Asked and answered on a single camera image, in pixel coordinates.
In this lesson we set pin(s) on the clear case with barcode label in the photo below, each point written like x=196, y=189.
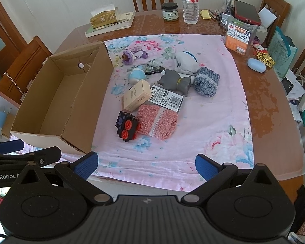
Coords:
x=169, y=98

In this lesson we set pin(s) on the bundle of loose pens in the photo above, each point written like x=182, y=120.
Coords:
x=214, y=15

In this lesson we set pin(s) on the white folded paper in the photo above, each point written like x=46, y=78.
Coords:
x=266, y=16

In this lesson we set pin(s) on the clear water bottle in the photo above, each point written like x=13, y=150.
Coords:
x=190, y=2

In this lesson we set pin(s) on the small red packet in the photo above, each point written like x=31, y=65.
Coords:
x=259, y=47

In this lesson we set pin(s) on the teal paper bag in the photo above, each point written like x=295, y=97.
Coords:
x=282, y=48

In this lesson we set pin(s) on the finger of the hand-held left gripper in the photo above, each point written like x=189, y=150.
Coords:
x=45, y=155
x=8, y=146

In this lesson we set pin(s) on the brown cardboard box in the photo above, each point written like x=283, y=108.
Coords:
x=53, y=101

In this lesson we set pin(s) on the gold tissue pack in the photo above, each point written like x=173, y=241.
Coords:
x=102, y=19

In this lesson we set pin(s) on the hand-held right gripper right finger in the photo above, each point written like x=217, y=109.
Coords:
x=205, y=167

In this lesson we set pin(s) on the wooden desktop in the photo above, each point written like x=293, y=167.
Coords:
x=266, y=101

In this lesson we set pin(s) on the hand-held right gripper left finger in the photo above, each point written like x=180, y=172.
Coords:
x=86, y=166

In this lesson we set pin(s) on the gold ornament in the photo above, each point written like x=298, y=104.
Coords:
x=265, y=59

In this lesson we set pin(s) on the light blue earbud case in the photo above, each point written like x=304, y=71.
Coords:
x=256, y=65

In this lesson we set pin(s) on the white sock with blue stripe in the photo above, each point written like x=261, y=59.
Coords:
x=186, y=62

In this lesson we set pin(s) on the pink floral cloth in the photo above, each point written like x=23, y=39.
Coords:
x=193, y=122

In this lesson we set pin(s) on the pink knitted sock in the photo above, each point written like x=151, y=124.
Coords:
x=156, y=122

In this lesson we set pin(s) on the wooden door with glass panes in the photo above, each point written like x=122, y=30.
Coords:
x=7, y=25

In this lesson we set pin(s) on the small beige carton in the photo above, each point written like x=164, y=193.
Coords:
x=136, y=97

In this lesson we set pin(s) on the blue-grey knitted sock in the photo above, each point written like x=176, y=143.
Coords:
x=205, y=81

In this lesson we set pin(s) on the black toy block red wheels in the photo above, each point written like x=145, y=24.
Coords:
x=125, y=127

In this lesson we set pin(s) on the grey cat toy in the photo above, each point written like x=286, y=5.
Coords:
x=174, y=82

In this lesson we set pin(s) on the clear jar of pens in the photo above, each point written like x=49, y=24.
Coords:
x=227, y=12

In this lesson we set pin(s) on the clear black correction tape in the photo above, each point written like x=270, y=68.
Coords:
x=152, y=68

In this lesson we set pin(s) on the black bag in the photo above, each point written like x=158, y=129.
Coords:
x=301, y=198

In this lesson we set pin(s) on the clear container with orange label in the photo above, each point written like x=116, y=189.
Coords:
x=238, y=36

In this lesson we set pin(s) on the small black device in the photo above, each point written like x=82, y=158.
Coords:
x=287, y=84

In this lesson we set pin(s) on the purple crochet doll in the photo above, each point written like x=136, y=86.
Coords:
x=127, y=57

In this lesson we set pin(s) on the yellow sticky notes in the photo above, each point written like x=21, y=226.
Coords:
x=205, y=14

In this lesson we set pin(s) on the white box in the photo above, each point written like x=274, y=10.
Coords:
x=260, y=31

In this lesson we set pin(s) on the blue and white plush toy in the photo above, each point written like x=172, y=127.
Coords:
x=137, y=75

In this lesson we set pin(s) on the dark-lidded glass jar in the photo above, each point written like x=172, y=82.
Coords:
x=170, y=11

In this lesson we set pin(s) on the beige book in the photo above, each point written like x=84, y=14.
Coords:
x=125, y=16

